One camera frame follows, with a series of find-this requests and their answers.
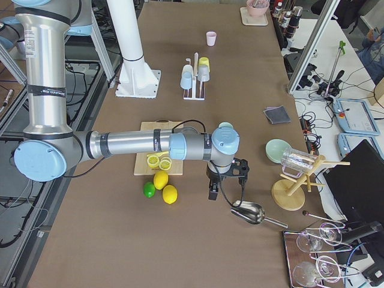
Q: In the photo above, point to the aluminium frame post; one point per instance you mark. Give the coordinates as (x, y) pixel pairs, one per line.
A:
(319, 28)

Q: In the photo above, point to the wooden mug tree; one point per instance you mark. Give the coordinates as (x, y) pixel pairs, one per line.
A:
(288, 193)

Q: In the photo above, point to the cream tray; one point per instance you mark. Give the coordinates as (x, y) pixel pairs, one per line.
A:
(249, 20)

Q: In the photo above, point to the light blue cup on rack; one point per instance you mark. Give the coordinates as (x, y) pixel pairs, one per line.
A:
(186, 80)

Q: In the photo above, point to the grey cup on rack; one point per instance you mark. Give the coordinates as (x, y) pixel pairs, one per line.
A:
(203, 73)

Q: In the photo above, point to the yellow lemon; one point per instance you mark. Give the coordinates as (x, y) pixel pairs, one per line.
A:
(170, 194)
(161, 179)

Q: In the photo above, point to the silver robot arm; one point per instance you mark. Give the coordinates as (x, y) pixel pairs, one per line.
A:
(50, 146)

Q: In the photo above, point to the green bowl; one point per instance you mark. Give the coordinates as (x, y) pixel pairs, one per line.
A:
(275, 148)

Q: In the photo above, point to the lemon slice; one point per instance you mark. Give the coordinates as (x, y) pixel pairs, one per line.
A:
(165, 164)
(153, 161)

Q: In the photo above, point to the grey folded cloth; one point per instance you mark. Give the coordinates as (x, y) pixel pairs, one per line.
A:
(277, 115)

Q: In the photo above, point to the blue teach pendant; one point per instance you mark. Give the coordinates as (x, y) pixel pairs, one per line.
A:
(354, 116)
(348, 141)

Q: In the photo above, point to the pink plastic cup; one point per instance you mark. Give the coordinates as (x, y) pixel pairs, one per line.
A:
(211, 37)

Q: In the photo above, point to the clear glass pitcher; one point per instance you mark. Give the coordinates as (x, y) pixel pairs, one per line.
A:
(295, 162)

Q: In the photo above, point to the yellow plastic knife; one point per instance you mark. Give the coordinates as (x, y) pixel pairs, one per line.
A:
(158, 154)

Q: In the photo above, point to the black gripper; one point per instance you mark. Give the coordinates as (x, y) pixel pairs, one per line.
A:
(212, 177)

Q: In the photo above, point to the white wire cup rack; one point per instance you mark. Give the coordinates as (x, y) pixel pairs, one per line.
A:
(191, 94)

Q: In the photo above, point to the yellow cup on rack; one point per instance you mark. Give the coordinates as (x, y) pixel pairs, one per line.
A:
(203, 61)

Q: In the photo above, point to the pink bowl of ice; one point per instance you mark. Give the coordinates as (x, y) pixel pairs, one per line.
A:
(257, 8)

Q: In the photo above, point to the black monitor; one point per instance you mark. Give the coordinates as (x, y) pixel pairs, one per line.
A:
(358, 187)

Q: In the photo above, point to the wine glass rack tray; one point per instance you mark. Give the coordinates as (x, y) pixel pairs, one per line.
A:
(311, 256)

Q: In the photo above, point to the green lime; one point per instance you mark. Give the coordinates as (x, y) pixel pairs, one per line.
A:
(149, 189)

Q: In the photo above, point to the bamboo cutting board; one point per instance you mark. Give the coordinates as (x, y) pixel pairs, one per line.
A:
(141, 167)

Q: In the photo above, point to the metal scoop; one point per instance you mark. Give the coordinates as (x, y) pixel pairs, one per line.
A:
(253, 213)

